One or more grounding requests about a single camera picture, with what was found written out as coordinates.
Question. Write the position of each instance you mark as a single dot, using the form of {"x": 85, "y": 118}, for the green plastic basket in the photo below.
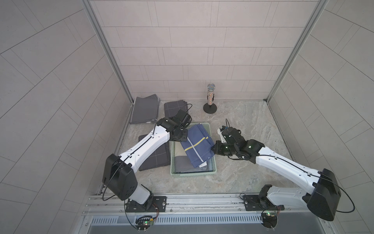
{"x": 177, "y": 150}

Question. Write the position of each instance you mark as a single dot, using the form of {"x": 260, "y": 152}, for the beige grey striped pillowcase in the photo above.
{"x": 183, "y": 165}

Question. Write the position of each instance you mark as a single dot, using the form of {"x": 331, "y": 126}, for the dark grey checked pillowcase back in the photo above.
{"x": 172, "y": 108}

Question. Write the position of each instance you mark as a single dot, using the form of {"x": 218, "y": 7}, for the dark grey checked pillowcase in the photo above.
{"x": 159, "y": 158}
{"x": 172, "y": 108}

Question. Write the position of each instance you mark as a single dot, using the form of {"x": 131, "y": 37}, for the plain grey folded pillowcase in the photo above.
{"x": 145, "y": 110}

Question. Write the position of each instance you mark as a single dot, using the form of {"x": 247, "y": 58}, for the aluminium rail frame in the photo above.
{"x": 223, "y": 203}

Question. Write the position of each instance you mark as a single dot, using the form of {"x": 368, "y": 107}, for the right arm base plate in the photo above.
{"x": 257, "y": 203}

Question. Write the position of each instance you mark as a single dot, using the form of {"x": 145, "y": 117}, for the blue pillowcase with stripes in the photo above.
{"x": 198, "y": 146}

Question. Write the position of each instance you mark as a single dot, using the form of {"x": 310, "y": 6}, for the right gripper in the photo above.
{"x": 217, "y": 150}

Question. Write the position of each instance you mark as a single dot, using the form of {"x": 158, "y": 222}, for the microphone on black stand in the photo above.
{"x": 210, "y": 107}

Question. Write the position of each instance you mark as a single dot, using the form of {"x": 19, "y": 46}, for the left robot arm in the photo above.
{"x": 119, "y": 171}

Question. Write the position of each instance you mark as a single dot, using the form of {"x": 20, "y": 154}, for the dark grey checked pillowcase front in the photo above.
{"x": 159, "y": 158}

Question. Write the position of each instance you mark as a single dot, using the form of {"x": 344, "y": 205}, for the circuit board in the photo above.
{"x": 144, "y": 222}
{"x": 269, "y": 220}

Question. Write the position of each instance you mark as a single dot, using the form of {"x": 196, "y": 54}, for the left circuit board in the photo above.
{"x": 144, "y": 222}

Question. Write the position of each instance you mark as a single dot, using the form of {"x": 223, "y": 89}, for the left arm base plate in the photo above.
{"x": 157, "y": 204}

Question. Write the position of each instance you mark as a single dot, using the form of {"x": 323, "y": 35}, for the right circuit board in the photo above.
{"x": 269, "y": 220}

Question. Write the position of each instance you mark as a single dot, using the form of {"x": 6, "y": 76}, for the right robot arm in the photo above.
{"x": 317, "y": 190}

